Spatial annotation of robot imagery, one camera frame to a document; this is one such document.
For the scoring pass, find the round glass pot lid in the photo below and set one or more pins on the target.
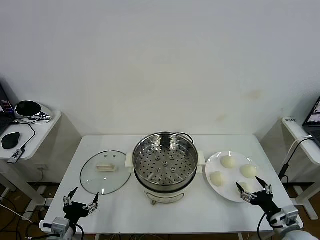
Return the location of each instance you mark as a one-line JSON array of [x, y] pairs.
[[107, 180]]

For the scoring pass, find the black computer mouse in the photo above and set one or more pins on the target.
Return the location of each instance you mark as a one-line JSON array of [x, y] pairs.
[[10, 141]]

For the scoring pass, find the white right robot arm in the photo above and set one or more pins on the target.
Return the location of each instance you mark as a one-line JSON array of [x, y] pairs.
[[300, 235]]

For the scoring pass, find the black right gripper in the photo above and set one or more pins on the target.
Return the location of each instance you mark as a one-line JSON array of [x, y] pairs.
[[265, 200]]

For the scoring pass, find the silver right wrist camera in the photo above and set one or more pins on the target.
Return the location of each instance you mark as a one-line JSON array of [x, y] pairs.
[[287, 215]]

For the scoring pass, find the black laptop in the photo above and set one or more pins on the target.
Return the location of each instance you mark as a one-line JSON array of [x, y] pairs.
[[5, 107], [313, 125]]

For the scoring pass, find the cream electric cooker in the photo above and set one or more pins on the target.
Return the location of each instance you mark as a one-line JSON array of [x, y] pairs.
[[165, 197]]

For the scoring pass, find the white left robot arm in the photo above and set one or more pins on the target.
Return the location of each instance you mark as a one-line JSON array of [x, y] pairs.
[[67, 233]]

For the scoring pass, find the round white plate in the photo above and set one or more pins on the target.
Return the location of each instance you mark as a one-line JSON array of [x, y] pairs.
[[232, 175]]

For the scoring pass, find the white steamed baozi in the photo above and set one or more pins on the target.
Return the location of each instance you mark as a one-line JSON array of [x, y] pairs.
[[228, 162], [247, 186], [217, 179], [248, 171]]

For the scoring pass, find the chrome and black headset device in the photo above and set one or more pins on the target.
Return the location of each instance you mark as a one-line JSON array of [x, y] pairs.
[[27, 108]]

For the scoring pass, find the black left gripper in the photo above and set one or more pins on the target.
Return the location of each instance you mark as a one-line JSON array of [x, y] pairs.
[[75, 211]]

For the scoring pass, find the white side table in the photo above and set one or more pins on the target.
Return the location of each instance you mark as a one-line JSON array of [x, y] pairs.
[[40, 130], [313, 151]]

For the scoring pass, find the perforated steel steamer basket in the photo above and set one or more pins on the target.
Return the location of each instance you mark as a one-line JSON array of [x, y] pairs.
[[150, 160]]

